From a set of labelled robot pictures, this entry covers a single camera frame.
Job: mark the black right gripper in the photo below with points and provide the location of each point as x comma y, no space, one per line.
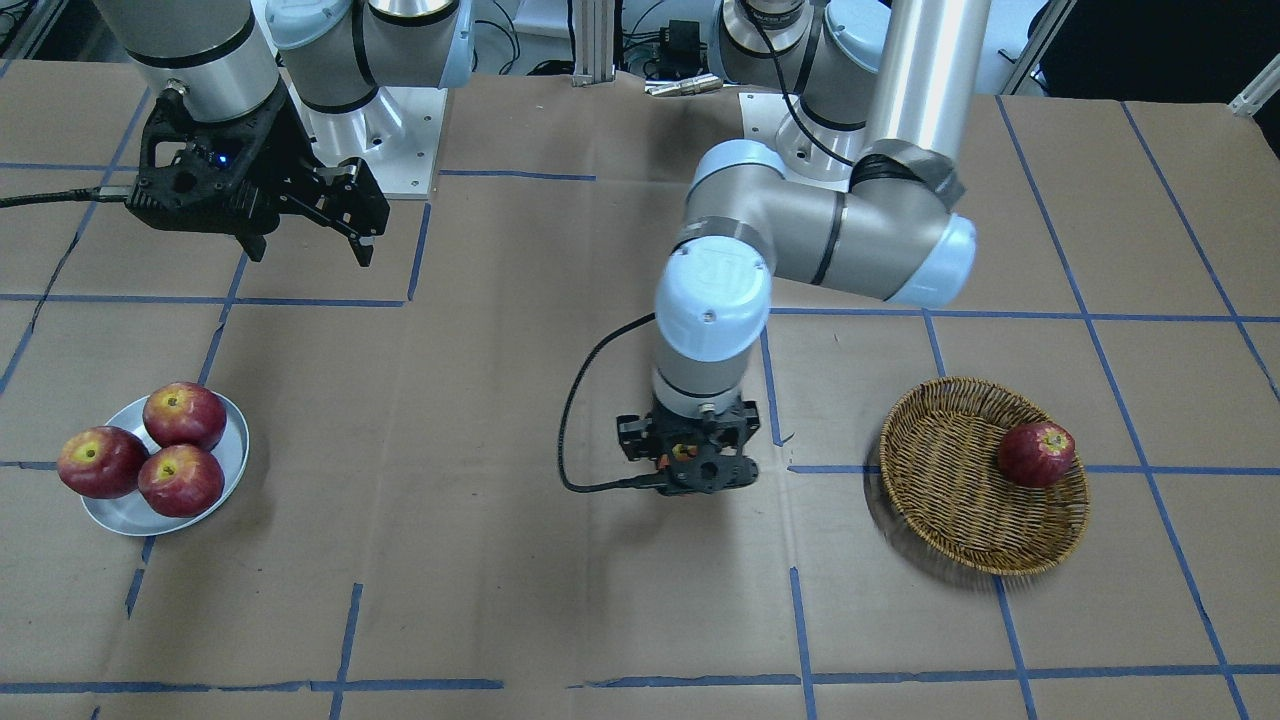
272,150

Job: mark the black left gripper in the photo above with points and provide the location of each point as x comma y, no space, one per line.
630,437

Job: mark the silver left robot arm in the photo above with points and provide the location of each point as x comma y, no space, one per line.
857,194

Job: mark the red apple on plate rear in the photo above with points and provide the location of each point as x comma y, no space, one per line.
184,413

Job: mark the red apple on plate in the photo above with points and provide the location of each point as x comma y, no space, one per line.
102,462
181,481
184,413

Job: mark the round wicker basket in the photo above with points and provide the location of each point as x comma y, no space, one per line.
937,452

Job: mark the red apple on plate front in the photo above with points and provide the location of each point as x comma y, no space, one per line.
181,481

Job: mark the dark red apple in basket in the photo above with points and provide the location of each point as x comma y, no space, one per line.
1036,455

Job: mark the silver metal plate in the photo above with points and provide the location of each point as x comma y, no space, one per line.
134,515

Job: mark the aluminium frame post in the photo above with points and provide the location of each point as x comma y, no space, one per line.
595,41

